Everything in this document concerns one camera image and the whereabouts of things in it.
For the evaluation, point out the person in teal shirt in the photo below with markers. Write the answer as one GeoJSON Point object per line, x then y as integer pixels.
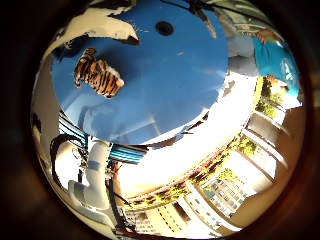
{"type": "Point", "coordinates": [276, 61]}

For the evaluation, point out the orange black striped tiger plush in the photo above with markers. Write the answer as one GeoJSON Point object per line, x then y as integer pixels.
{"type": "Point", "coordinates": [98, 75]}

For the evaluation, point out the blue striped frame under table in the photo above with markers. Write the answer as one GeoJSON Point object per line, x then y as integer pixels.
{"type": "Point", "coordinates": [128, 154]}

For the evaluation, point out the black round table grommet hole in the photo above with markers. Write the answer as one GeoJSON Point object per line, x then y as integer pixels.
{"type": "Point", "coordinates": [164, 28]}

